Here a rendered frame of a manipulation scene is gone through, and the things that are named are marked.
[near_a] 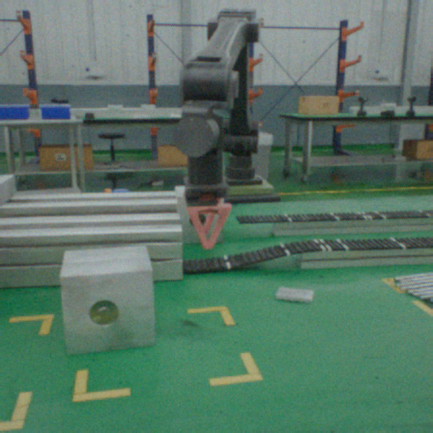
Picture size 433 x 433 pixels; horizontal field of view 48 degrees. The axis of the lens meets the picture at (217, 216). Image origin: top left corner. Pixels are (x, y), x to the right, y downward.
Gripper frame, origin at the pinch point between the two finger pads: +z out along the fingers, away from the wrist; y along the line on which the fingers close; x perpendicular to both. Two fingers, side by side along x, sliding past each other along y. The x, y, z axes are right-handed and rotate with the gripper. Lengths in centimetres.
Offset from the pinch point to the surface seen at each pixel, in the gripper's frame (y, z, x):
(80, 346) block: 25.7, 4.5, -16.7
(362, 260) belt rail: 2.3, 4.6, 26.4
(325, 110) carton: -515, 3, 198
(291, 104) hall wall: -783, 5, 229
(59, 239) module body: 5.1, -2.0, -22.3
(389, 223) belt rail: -16.9, 3.9, 40.5
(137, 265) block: 23.2, -4.0, -10.1
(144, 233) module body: 5.2, -2.4, -9.8
